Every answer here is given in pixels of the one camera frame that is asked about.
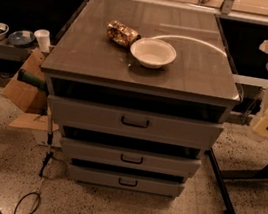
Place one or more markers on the grey bottom drawer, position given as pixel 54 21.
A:
pixel 126 182

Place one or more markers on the grey drawer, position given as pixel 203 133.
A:
pixel 129 158
pixel 126 182
pixel 134 124

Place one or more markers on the grey middle drawer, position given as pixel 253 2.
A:
pixel 129 158

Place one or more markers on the grey top drawer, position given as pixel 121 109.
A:
pixel 134 124

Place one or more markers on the glass jar with snacks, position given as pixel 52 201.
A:
pixel 121 34

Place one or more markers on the cardboard box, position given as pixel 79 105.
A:
pixel 29 99

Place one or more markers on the white paper cup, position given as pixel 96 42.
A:
pixel 43 39

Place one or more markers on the blue bowl on shelf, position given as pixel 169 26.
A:
pixel 21 39

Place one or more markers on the black table leg frame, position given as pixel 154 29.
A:
pixel 222 176

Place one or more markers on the green handled tool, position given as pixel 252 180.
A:
pixel 31 79

